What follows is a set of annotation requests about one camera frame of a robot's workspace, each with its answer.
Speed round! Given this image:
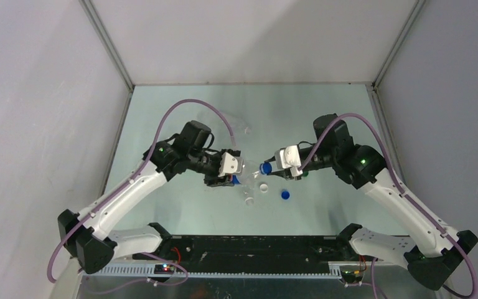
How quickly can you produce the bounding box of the purple cable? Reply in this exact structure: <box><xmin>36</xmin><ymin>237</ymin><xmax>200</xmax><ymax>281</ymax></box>
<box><xmin>47</xmin><ymin>98</ymin><xmax>237</xmax><ymax>284</ymax></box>
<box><xmin>299</xmin><ymin>113</ymin><xmax>478</xmax><ymax>299</ymax></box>

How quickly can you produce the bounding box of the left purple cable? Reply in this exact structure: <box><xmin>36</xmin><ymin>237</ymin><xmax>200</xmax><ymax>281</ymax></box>
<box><xmin>47</xmin><ymin>98</ymin><xmax>237</xmax><ymax>284</ymax></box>

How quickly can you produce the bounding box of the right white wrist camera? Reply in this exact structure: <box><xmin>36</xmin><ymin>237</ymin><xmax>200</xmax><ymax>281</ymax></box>
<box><xmin>274</xmin><ymin>145</ymin><xmax>303</xmax><ymax>179</ymax></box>

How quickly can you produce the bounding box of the right circuit board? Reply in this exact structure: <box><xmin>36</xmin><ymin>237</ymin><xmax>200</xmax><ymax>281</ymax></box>
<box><xmin>341</xmin><ymin>270</ymin><xmax>366</xmax><ymax>285</ymax></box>

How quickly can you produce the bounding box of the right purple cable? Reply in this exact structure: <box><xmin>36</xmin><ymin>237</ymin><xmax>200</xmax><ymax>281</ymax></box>
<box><xmin>299</xmin><ymin>113</ymin><xmax>478</xmax><ymax>299</ymax></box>

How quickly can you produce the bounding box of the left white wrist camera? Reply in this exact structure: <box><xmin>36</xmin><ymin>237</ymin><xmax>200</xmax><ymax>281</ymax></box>
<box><xmin>217</xmin><ymin>152</ymin><xmax>243</xmax><ymax>177</ymax></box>

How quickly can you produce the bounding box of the clear bottle far back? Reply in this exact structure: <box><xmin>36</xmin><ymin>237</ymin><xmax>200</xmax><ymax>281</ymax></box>
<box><xmin>205</xmin><ymin>108</ymin><xmax>252</xmax><ymax>136</ymax></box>

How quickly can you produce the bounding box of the Pepsi label clear bottle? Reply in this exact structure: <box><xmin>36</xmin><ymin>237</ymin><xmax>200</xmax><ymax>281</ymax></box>
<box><xmin>232</xmin><ymin>160</ymin><xmax>261</xmax><ymax>187</ymax></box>

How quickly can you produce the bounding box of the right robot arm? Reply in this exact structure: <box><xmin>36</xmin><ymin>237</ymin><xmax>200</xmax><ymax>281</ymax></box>
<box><xmin>270</xmin><ymin>114</ymin><xmax>478</xmax><ymax>295</ymax></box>

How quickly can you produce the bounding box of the blue cap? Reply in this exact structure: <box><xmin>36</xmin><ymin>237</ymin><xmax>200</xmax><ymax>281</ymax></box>
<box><xmin>260</xmin><ymin>162</ymin><xmax>273</xmax><ymax>175</ymax></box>
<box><xmin>280</xmin><ymin>190</ymin><xmax>291</xmax><ymax>200</ymax></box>

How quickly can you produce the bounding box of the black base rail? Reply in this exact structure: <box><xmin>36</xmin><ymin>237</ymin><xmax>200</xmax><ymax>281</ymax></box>
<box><xmin>152</xmin><ymin>235</ymin><xmax>372</xmax><ymax>275</ymax></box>

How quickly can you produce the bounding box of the white cap near centre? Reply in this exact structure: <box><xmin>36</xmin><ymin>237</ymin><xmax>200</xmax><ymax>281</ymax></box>
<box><xmin>259</xmin><ymin>183</ymin><xmax>269</xmax><ymax>193</ymax></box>

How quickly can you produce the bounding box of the left circuit board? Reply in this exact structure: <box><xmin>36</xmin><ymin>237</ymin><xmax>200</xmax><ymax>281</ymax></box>
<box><xmin>153</xmin><ymin>264</ymin><xmax>176</xmax><ymax>275</ymax></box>

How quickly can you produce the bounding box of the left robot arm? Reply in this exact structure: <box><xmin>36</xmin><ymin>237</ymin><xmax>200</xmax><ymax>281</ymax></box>
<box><xmin>57</xmin><ymin>120</ymin><xmax>241</xmax><ymax>274</ymax></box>

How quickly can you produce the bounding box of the clear bottle centre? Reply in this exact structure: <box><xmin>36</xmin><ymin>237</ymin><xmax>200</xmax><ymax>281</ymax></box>
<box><xmin>241</xmin><ymin>181</ymin><xmax>255</xmax><ymax>206</ymax></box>

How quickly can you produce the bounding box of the circuit board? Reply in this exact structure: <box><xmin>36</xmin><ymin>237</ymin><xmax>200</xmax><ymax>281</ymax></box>
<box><xmin>341</xmin><ymin>270</ymin><xmax>366</xmax><ymax>285</ymax></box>
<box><xmin>153</xmin><ymin>264</ymin><xmax>176</xmax><ymax>275</ymax></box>

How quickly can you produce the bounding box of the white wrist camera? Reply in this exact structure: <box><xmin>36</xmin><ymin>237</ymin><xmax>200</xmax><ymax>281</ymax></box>
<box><xmin>274</xmin><ymin>145</ymin><xmax>303</xmax><ymax>179</ymax></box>
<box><xmin>217</xmin><ymin>152</ymin><xmax>243</xmax><ymax>177</ymax></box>

